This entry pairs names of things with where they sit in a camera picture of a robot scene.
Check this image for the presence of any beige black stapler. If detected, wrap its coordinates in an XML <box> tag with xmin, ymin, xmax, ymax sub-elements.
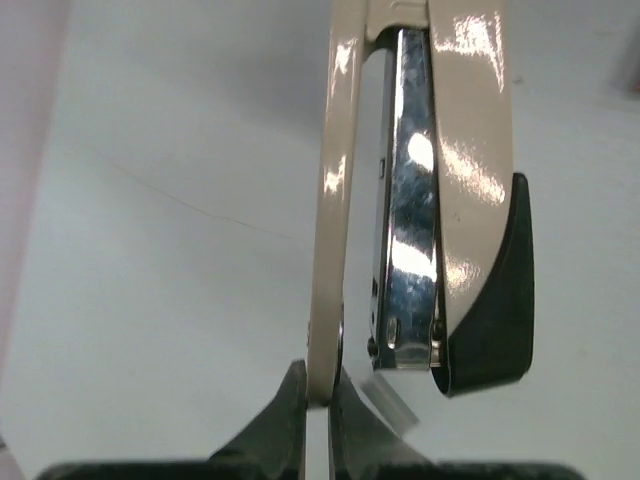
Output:
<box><xmin>306</xmin><ymin>1</ymin><xmax>534</xmax><ymax>405</ymax></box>

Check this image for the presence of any staple strip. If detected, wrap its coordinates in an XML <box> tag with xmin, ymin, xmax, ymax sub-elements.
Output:
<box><xmin>360</xmin><ymin>372</ymin><xmax>420</xmax><ymax>437</ymax></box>

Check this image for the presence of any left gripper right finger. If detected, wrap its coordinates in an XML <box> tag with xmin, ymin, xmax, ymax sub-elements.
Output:
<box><xmin>329</xmin><ymin>371</ymin><xmax>438</xmax><ymax>480</ymax></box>

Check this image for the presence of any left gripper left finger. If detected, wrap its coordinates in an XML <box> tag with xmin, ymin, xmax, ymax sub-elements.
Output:
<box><xmin>208</xmin><ymin>360</ymin><xmax>307</xmax><ymax>479</ymax></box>

